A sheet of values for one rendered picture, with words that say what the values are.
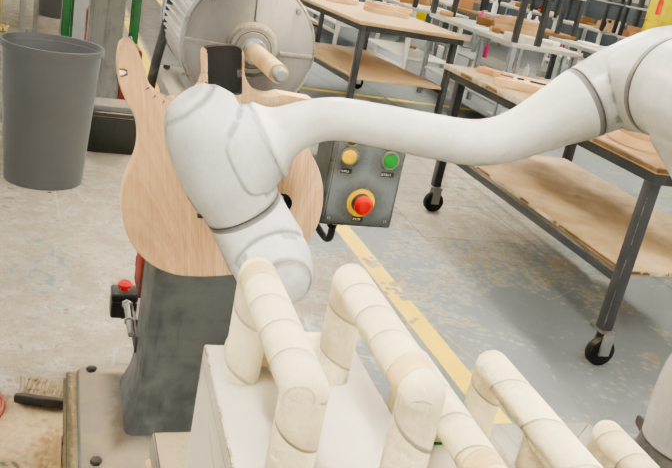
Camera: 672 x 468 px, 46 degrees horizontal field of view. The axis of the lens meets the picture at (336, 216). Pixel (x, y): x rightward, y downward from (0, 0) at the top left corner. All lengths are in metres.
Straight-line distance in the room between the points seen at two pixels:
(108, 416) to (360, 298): 1.46
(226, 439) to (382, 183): 1.07
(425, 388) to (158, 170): 0.88
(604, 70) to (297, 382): 0.72
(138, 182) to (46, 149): 2.89
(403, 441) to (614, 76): 0.66
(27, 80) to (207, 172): 3.22
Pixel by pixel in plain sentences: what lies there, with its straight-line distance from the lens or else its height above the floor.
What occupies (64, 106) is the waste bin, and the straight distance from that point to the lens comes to 4.16.
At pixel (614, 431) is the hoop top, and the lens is 0.89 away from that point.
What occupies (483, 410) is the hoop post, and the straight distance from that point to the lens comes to 0.79.
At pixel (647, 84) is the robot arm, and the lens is 1.03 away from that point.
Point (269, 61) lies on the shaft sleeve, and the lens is 1.31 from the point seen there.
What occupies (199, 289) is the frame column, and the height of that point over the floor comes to 0.68.
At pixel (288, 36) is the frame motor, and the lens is 1.51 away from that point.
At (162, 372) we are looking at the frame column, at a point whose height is 0.47.
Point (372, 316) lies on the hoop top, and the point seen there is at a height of 1.21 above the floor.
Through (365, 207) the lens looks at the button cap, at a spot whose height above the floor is 0.98.
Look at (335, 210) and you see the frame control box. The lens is 1.61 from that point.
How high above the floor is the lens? 1.47
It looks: 19 degrees down
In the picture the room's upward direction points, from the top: 11 degrees clockwise
